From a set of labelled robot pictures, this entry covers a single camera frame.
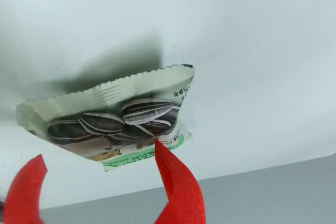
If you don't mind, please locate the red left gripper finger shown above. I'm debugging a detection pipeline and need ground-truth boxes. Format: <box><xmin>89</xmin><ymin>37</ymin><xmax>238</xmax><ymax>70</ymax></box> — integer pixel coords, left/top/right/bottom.
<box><xmin>3</xmin><ymin>154</ymin><xmax>49</xmax><ymax>224</ymax></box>

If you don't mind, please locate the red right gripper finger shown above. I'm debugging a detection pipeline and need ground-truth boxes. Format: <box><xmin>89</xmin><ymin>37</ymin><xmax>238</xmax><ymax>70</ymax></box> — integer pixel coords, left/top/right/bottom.
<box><xmin>154</xmin><ymin>138</ymin><xmax>207</xmax><ymax>224</ymax></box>

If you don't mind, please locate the green sunflower seed snack packet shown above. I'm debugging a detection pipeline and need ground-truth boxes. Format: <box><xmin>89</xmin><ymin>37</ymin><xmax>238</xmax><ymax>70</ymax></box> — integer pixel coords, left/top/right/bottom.
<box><xmin>16</xmin><ymin>63</ymin><xmax>196</xmax><ymax>173</ymax></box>

